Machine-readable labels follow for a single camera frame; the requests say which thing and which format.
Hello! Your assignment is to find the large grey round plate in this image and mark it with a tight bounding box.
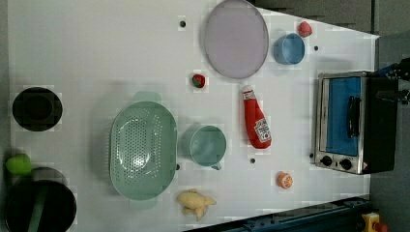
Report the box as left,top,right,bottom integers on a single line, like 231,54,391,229
204,0,269,79

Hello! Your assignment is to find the yellow red emergency button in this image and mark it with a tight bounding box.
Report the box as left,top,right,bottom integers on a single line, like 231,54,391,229
362,213,389,232

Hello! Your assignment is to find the small red strawberry toy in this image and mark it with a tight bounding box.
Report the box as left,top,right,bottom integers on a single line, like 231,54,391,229
191,74,206,88

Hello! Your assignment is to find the silver toaster oven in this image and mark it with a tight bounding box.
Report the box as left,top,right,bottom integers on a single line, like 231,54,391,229
314,72,398,175

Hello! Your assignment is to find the pink strawberry toy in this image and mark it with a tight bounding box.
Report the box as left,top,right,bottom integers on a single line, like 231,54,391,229
298,21,312,38

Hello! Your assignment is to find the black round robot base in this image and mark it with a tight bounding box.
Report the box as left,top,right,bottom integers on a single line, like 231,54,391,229
12,87,63,131

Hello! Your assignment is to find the green plastic strainer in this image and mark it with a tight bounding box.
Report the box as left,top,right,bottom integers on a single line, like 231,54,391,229
109,91,178,210

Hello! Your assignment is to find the green ball toy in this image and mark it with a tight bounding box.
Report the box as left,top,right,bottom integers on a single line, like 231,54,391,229
6,154,32,176

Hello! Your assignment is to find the black round bin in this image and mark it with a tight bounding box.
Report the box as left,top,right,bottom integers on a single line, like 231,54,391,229
5,167,76,232

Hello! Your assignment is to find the yellow plush chicken toy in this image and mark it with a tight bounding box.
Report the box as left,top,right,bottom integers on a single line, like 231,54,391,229
177,188,217,221

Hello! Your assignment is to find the orange slice toy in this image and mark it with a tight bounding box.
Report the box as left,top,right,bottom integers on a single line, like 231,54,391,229
277,172,293,189

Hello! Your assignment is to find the green plastic mug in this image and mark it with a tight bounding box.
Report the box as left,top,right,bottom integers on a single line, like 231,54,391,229
181,124,227,170

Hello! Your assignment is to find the blue metal rail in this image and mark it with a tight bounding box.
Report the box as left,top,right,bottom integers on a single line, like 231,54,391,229
187,197,372,232

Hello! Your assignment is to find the red plush ketchup bottle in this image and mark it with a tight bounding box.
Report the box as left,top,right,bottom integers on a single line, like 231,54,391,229
242,85,272,149

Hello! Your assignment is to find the blue plastic bowl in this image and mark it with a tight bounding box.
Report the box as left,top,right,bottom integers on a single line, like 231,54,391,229
274,33,306,65

